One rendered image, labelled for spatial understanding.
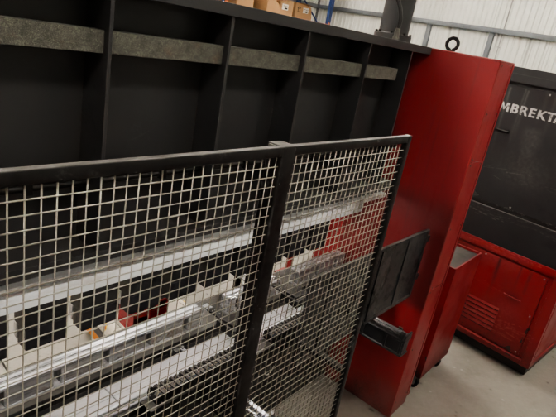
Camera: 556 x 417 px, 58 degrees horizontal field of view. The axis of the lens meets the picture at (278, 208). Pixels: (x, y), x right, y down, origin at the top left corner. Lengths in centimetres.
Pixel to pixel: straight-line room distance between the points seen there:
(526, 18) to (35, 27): 866
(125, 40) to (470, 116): 194
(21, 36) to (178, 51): 47
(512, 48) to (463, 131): 665
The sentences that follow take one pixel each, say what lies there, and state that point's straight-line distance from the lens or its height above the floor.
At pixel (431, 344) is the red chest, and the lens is 376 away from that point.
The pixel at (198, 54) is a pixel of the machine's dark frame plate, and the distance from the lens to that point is 170.
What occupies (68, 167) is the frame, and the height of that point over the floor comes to 200.
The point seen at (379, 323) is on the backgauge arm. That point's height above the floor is 86.
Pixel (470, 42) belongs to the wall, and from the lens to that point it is 983.
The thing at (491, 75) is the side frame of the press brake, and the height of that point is 222.
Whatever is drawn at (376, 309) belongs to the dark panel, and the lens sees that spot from 281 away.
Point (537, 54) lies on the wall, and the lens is 938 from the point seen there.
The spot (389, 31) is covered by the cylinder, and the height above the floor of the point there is 234.
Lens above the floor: 225
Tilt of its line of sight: 19 degrees down
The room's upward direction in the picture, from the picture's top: 11 degrees clockwise
